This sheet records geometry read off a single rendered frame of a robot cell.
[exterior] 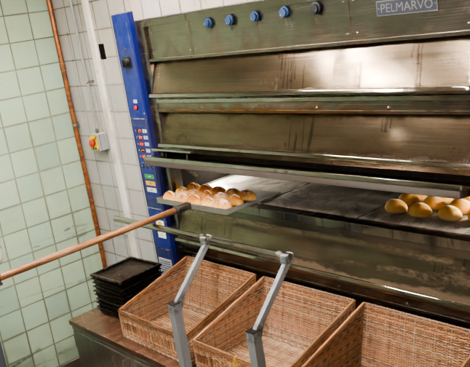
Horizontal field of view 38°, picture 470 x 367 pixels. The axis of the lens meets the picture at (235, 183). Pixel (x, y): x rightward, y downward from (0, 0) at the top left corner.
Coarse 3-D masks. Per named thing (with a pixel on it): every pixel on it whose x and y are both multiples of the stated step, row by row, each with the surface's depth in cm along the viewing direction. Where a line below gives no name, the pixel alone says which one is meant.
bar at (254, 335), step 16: (208, 240) 291; (224, 240) 284; (272, 256) 264; (288, 256) 257; (192, 272) 290; (272, 288) 256; (176, 304) 285; (176, 320) 285; (256, 320) 253; (176, 336) 288; (256, 336) 249; (256, 352) 250
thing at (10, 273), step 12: (156, 216) 323; (120, 228) 312; (132, 228) 315; (96, 240) 302; (60, 252) 292; (72, 252) 295; (24, 264) 282; (36, 264) 284; (0, 276) 275; (12, 276) 278
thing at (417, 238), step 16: (256, 208) 321; (272, 208) 316; (288, 208) 312; (320, 224) 293; (336, 224) 286; (352, 224) 279; (368, 224) 274; (384, 224) 271; (416, 240) 258; (432, 240) 252; (448, 240) 247; (464, 240) 242
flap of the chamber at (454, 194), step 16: (144, 160) 354; (208, 160) 339; (224, 160) 336; (256, 176) 292; (272, 176) 285; (288, 176) 278; (304, 176) 271; (384, 176) 261; (400, 176) 259; (400, 192) 238; (416, 192) 233; (432, 192) 229; (448, 192) 224; (464, 192) 223
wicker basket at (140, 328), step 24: (216, 264) 351; (144, 288) 355; (168, 288) 364; (216, 288) 351; (240, 288) 324; (120, 312) 343; (144, 312) 354; (168, 312) 365; (192, 312) 362; (216, 312) 316; (144, 336) 332; (168, 336) 315; (192, 336) 334; (192, 360) 308
